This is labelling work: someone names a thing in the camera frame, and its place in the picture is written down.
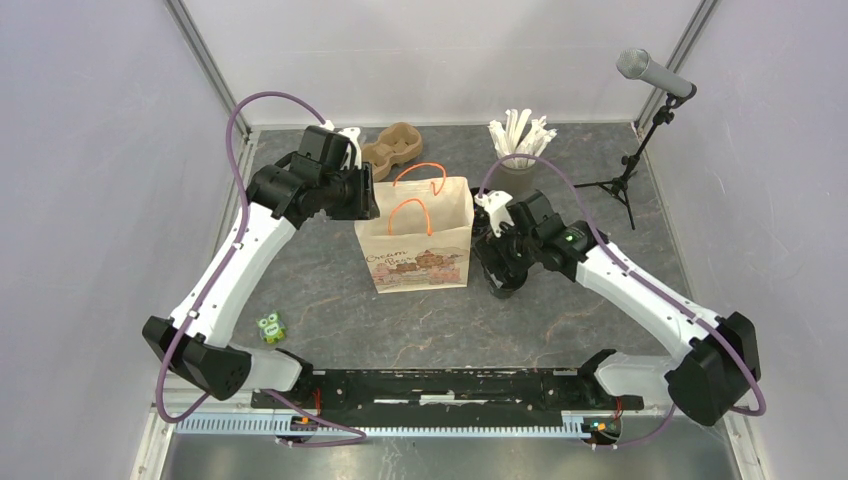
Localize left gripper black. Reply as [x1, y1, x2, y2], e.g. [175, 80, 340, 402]
[320, 161, 381, 221]

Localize brown paper bag orange handles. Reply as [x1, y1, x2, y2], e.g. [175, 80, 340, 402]
[354, 162, 474, 294]

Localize black coffee cup white lettering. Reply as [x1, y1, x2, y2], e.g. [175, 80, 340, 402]
[472, 218, 491, 239]

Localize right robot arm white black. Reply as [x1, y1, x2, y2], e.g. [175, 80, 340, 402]
[472, 190, 765, 426]

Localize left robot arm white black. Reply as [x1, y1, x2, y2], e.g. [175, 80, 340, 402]
[142, 125, 380, 408]

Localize grey straw holder cup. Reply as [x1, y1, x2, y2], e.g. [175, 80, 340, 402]
[488, 163, 537, 198]

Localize white wrapped straws bundle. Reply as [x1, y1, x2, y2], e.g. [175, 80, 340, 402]
[488, 108, 558, 170]

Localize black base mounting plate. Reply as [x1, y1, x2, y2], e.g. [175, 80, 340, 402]
[283, 368, 644, 428]

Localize small green toy box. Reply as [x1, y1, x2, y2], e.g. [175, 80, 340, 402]
[257, 311, 287, 345]

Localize black microphone tripod stand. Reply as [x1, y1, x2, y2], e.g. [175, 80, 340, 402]
[576, 93, 686, 230]

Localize grey microphone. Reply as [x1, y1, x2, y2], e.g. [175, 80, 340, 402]
[616, 48, 697, 99]

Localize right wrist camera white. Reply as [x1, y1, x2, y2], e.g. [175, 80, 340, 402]
[474, 190, 515, 238]

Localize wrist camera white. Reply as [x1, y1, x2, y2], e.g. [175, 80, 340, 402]
[474, 190, 515, 238]
[320, 120, 363, 170]

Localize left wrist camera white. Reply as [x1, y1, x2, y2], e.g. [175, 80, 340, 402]
[320, 120, 363, 170]

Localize white toothed cable rail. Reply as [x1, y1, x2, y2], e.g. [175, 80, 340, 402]
[175, 413, 613, 440]

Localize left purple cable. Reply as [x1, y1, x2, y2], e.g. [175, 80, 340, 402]
[154, 91, 369, 449]

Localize purple cable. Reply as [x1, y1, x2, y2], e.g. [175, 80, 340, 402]
[476, 153, 768, 452]
[154, 91, 369, 449]

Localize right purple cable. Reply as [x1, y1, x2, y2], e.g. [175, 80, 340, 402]
[476, 153, 768, 452]

